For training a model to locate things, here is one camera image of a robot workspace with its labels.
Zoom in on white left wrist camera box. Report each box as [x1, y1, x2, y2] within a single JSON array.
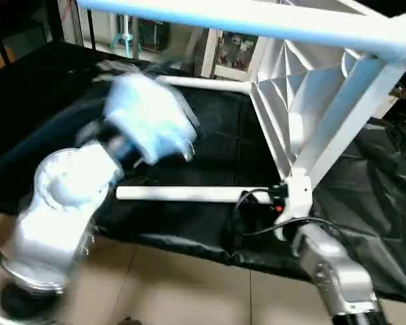
[[103, 70, 201, 165]]

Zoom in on white plastic table leg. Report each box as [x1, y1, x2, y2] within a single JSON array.
[[115, 186, 277, 204], [74, 0, 406, 66], [156, 74, 254, 93]]

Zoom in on storage rack with items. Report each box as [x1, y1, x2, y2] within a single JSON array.
[[108, 14, 173, 58]]

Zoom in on white glass door cabinet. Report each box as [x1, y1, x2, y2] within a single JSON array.
[[202, 28, 266, 81]]

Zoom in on black work mat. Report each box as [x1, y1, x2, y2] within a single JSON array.
[[0, 41, 406, 305]]

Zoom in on white plastic table top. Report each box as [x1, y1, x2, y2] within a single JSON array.
[[247, 0, 406, 198]]

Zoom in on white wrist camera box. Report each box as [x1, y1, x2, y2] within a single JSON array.
[[274, 176, 314, 241], [103, 70, 201, 165]]

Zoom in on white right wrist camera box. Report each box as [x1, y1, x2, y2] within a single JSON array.
[[274, 176, 314, 241]]

